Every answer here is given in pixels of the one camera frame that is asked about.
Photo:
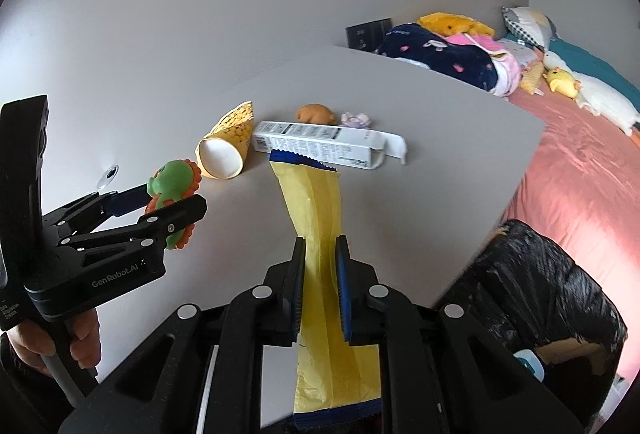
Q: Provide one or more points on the small yellow striped plush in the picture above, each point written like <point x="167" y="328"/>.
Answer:
<point x="531" y="79"/>

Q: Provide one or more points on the pink pillow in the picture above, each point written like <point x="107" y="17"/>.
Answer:
<point x="500" y="59"/>

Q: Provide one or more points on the yellow popcorn paper cup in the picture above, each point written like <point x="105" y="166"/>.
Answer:
<point x="232" y="129"/>

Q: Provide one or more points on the small lilac toy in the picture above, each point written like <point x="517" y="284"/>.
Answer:
<point x="356" y="119"/>

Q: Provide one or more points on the person's left hand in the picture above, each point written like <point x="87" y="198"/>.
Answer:
<point x="85" y="339"/>

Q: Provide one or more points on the teal blanket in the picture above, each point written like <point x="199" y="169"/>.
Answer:
<point x="590" y="59"/>

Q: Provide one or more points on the black wall socket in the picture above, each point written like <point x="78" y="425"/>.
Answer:
<point x="367" y="33"/>

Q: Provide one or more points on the brown bread toy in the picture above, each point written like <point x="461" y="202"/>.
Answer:
<point x="315" y="113"/>

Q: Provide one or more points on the yellow snack packet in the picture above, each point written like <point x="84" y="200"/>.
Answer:
<point x="315" y="204"/>

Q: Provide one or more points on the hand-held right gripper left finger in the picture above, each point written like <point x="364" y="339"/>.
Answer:
<point x="300" y="284"/>

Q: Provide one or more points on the yellow plush pillow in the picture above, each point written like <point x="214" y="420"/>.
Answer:
<point x="450" y="22"/>

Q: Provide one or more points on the white goose plush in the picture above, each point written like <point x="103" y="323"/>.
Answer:
<point x="605" y="99"/>

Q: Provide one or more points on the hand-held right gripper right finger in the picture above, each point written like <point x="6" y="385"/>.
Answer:
<point x="342" y="284"/>

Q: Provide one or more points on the yellow duck plush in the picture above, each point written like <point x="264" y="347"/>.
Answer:
<point x="560" y="82"/>

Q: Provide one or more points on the green orange rubber toy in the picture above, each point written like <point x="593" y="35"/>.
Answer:
<point x="172" y="179"/>

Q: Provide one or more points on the pink bed sheet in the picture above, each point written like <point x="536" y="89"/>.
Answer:
<point x="575" y="174"/>

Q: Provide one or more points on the white carton box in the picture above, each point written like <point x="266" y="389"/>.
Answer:
<point x="310" y="137"/>

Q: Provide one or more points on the checkered pillow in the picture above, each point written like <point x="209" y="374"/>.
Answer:
<point x="525" y="22"/>

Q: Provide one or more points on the trash bin with black bag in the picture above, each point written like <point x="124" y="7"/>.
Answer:
<point x="540" y="284"/>

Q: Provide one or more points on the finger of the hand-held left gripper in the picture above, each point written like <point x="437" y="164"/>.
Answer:
<point x="125" y="201"/>
<point x="170" y="219"/>

